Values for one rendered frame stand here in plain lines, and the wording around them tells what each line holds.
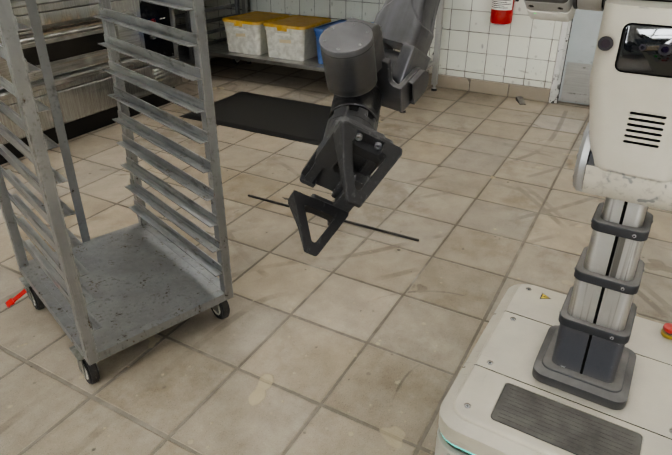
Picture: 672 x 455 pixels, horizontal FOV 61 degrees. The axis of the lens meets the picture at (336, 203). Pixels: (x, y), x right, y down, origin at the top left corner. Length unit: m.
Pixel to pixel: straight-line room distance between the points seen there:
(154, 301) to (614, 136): 1.41
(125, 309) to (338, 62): 1.46
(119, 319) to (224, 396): 0.40
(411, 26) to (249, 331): 1.47
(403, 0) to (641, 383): 1.16
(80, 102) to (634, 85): 3.26
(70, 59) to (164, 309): 2.18
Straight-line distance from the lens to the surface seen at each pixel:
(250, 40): 4.74
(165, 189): 2.05
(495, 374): 1.50
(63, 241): 1.59
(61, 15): 3.76
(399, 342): 1.94
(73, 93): 3.83
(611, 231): 1.31
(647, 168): 1.22
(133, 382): 1.90
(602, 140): 1.21
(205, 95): 1.63
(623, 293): 1.37
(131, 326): 1.86
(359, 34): 0.62
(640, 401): 1.56
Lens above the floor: 1.27
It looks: 27 degrees down
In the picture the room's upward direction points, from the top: straight up
